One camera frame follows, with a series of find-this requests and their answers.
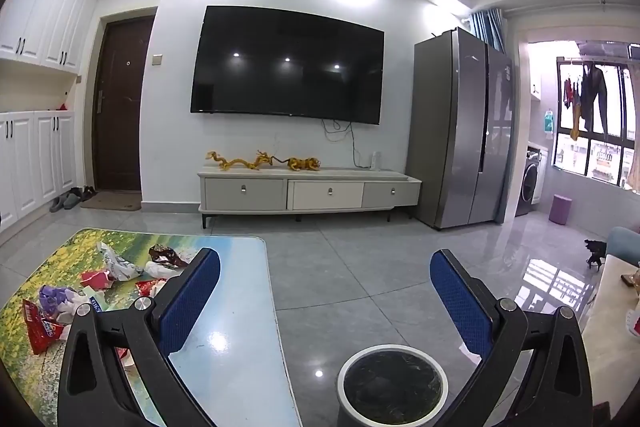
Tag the white low television cabinet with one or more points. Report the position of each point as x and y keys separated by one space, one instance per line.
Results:
x=325 y=194

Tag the golden dragon figurine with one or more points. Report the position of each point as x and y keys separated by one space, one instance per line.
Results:
x=240 y=163

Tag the brown door mat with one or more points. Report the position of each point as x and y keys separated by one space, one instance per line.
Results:
x=112 y=202

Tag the wall light switch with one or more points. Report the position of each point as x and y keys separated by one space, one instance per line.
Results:
x=157 y=58

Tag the blue curtain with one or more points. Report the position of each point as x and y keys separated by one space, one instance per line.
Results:
x=489 y=29

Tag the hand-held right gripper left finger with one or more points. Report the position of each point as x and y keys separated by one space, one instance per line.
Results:
x=192 y=302

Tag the teal sofa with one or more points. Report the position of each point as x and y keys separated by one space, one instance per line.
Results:
x=625 y=244

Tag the grey slippers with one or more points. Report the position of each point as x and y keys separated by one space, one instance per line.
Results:
x=67 y=202

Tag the landscape printed table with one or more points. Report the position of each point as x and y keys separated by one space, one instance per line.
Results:
x=235 y=307

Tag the clear snack bag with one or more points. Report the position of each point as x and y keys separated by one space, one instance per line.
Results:
x=632 y=279

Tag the white wall cabinets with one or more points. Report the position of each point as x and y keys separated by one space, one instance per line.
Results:
x=45 y=12

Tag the white round trash bin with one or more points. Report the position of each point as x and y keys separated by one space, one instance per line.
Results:
x=390 y=387

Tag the red and white wrapper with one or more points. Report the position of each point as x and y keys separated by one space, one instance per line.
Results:
x=149 y=288

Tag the blue hanging bottle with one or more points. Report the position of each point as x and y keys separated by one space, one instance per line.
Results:
x=548 y=121

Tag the silver double door refrigerator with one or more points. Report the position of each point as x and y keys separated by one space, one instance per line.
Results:
x=450 y=132

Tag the black wall television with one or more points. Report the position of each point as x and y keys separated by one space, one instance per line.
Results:
x=287 y=64

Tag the white shoe cabinet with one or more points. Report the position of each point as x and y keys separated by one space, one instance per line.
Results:
x=35 y=162

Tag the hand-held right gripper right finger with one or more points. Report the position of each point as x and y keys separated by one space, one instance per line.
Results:
x=460 y=302

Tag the white crumpled plastic bag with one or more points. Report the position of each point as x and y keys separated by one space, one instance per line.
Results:
x=120 y=264

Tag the purple plastic wrapper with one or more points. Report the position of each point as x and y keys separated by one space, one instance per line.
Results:
x=52 y=297

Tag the red paper wrapper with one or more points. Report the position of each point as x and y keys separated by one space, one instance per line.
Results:
x=95 y=279

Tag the purple stool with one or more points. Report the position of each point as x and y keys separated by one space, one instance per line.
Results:
x=560 y=209

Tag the small black object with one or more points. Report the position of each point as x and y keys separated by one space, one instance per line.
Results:
x=595 y=252

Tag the white power strip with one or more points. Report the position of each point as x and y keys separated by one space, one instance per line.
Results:
x=375 y=159

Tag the dark shoes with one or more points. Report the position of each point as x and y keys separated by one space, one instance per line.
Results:
x=88 y=193

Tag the golden tiger figurine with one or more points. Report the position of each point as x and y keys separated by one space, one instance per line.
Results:
x=302 y=164

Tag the grey washing machine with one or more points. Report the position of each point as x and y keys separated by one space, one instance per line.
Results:
x=531 y=182

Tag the balcony window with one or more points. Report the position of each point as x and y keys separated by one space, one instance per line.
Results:
x=600 y=157

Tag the cream coffee table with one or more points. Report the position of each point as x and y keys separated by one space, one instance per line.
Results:
x=607 y=332

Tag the white crumpled tissue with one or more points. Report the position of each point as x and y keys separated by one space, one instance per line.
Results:
x=77 y=304

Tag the dark brown shiny wrapper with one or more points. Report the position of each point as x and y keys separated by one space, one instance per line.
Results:
x=165 y=253

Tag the dark brown entrance door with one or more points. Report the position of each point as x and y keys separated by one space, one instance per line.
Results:
x=122 y=107

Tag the hanging dark clothes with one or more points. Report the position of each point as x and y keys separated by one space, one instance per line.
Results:
x=595 y=92

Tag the red snack packet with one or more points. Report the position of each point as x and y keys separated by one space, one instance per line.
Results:
x=37 y=329

